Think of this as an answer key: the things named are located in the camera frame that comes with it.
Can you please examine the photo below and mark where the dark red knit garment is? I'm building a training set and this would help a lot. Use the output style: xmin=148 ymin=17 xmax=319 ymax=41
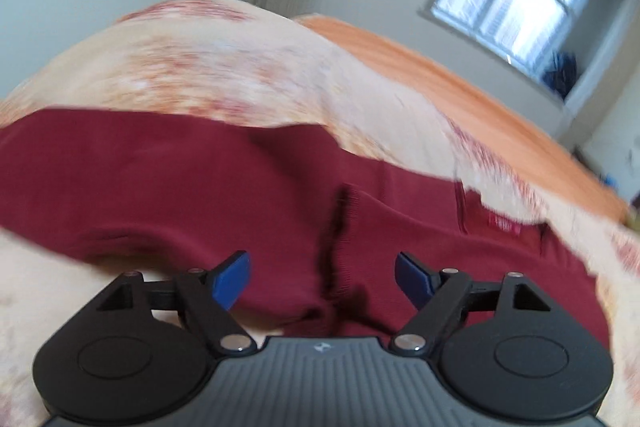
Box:
xmin=0 ymin=107 xmax=614 ymax=354

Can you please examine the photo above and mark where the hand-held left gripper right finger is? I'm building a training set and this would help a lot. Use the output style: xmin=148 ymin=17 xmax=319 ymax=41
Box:
xmin=391 ymin=251 xmax=551 ymax=356

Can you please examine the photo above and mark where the orange bed sheet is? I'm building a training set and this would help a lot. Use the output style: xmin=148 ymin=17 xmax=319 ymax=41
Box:
xmin=294 ymin=13 xmax=634 ymax=224

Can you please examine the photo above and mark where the dark blue cloth pile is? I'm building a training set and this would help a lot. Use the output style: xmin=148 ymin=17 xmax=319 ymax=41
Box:
xmin=542 ymin=51 xmax=579 ymax=100

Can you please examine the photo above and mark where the floral beige blanket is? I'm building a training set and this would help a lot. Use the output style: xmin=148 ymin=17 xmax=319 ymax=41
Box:
xmin=0 ymin=0 xmax=640 ymax=427

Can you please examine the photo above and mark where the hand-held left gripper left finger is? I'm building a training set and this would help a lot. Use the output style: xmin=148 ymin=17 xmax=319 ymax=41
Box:
xmin=95 ymin=250 xmax=259 ymax=356

